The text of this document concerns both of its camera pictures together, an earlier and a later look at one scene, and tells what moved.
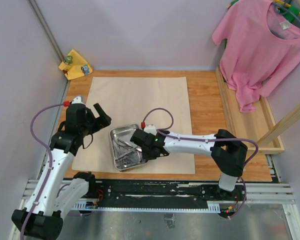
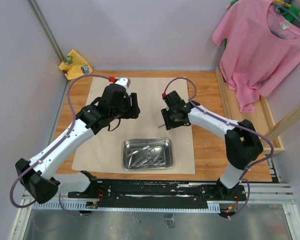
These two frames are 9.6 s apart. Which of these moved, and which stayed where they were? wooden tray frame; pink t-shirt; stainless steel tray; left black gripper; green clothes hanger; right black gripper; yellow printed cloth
Moved: stainless steel tray; right black gripper; left black gripper
Stayed: green clothes hanger; wooden tray frame; yellow printed cloth; pink t-shirt
